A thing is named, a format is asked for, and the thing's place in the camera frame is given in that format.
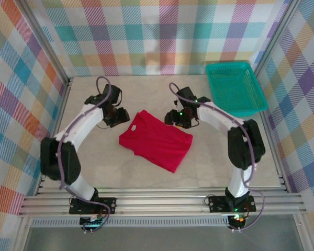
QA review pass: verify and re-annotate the slotted grey cable duct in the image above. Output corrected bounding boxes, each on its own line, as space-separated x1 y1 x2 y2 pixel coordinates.
30 218 230 228

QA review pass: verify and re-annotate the teal plastic basket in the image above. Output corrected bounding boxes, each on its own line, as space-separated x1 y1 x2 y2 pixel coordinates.
205 60 268 118

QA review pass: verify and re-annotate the red t-shirt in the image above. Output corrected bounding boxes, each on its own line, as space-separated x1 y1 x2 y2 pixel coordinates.
118 109 194 174

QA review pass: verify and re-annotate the aluminium side rail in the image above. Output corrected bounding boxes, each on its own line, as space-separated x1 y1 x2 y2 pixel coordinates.
259 112 291 193
33 78 74 197

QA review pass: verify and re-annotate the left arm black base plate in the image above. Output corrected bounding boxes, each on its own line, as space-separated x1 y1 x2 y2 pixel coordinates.
69 197 117 216

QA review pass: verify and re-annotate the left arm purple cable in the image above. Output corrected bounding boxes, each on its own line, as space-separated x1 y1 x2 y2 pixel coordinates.
58 75 113 233

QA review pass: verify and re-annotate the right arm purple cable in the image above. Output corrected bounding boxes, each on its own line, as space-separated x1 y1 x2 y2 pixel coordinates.
168 82 265 232

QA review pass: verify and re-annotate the aluminium mounting rail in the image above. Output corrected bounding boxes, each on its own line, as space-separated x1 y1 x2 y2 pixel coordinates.
17 187 308 218

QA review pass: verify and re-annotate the aluminium frame post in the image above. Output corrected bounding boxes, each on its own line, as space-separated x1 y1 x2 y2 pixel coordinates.
252 0 303 75
14 0 72 87

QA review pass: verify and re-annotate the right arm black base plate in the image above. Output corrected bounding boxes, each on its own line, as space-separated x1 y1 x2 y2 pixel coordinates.
208 195 257 213

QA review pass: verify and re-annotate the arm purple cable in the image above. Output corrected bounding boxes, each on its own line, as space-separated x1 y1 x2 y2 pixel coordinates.
58 75 113 233
168 82 265 232

